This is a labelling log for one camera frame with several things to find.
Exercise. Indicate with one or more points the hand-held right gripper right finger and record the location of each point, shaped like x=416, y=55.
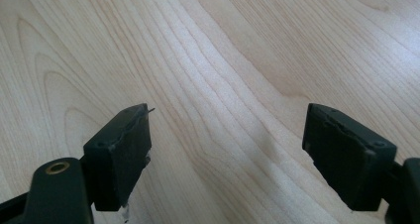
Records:
x=346, y=158

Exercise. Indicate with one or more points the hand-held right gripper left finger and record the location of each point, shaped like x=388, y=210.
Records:
x=119, y=158

